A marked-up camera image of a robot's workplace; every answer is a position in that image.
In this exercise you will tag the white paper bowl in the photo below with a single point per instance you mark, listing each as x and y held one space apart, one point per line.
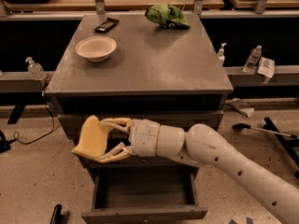
96 48

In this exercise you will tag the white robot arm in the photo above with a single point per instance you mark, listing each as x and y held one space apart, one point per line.
201 143

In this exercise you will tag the clear sanitizer pump bottle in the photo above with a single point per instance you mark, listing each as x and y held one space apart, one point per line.
35 69

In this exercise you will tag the black handled metal rod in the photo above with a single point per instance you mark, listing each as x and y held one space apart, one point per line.
241 126

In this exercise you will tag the grey wooden drawer cabinet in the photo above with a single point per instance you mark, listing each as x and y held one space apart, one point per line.
152 70

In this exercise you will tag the grey open bottom drawer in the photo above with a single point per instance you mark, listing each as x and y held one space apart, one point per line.
143 195

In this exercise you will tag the white wipes packet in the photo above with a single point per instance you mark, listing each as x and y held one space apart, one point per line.
266 67

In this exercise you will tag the folded paper on floor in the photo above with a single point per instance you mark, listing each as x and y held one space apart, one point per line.
242 107

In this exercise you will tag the black object bottom left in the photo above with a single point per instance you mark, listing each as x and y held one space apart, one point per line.
59 215

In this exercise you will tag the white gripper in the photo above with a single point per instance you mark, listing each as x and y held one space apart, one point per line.
144 137

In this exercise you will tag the yellow sponge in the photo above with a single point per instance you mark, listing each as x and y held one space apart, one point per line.
92 142

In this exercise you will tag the wooden workbench top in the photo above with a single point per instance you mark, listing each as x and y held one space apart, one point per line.
89 5

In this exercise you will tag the clear plastic water bottle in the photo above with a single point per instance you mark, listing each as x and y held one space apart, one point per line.
253 58

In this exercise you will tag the white pump bottle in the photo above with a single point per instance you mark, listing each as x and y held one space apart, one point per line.
221 53

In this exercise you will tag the black snack bar wrapper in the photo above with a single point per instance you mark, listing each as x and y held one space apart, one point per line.
107 25

